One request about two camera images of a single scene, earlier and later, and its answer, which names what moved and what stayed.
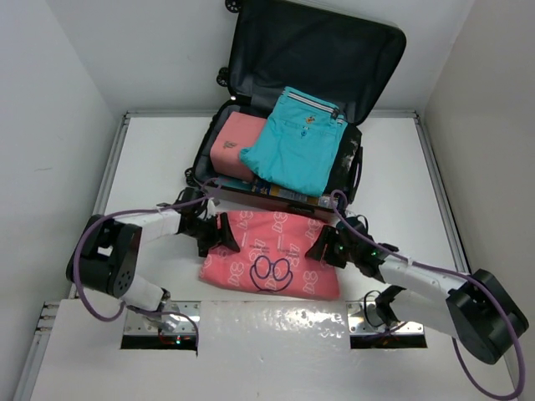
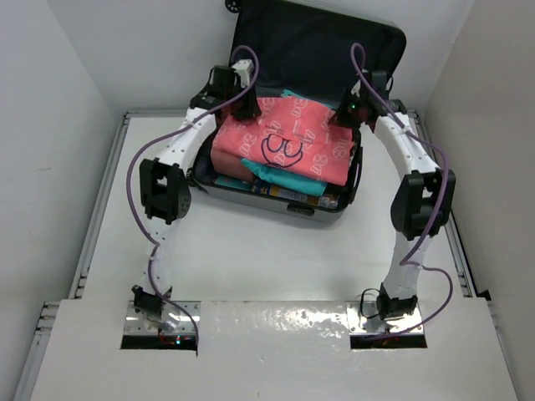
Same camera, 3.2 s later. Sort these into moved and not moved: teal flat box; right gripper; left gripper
Moved: left gripper; right gripper
Not moved: teal flat box
